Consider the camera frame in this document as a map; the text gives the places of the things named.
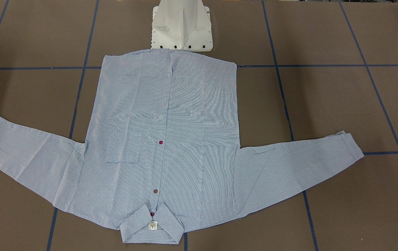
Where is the light blue striped shirt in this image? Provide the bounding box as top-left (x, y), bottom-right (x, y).
top-left (0, 49), bottom-right (363, 244)

